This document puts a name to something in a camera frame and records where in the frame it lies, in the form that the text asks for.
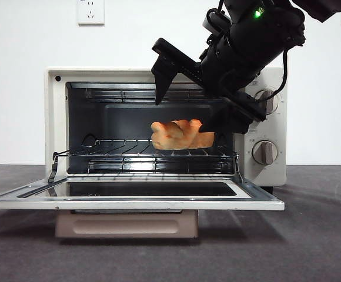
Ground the golden brown bread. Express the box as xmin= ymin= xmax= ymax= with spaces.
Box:
xmin=150 ymin=118 xmax=216 ymax=152

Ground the glass oven door with handle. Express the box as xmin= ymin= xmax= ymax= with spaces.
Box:
xmin=0 ymin=175 xmax=286 ymax=239

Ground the beige oven knob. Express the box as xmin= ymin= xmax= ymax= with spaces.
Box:
xmin=252 ymin=140 xmax=279 ymax=166
xmin=254 ymin=89 xmax=280 ymax=114

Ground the cream Toshiba toaster oven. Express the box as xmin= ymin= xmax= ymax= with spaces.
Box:
xmin=44 ymin=66 xmax=288 ymax=194

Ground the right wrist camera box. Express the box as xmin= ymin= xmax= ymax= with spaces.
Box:
xmin=202 ymin=8 xmax=233 ymax=33

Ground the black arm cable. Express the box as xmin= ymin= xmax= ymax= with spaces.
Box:
xmin=246 ymin=48 xmax=289 ymax=102

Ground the metal wire oven rack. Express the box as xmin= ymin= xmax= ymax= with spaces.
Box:
xmin=52 ymin=139 xmax=239 ymax=166

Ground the white wall socket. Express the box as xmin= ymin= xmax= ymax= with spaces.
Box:
xmin=76 ymin=0 xmax=105 ymax=26

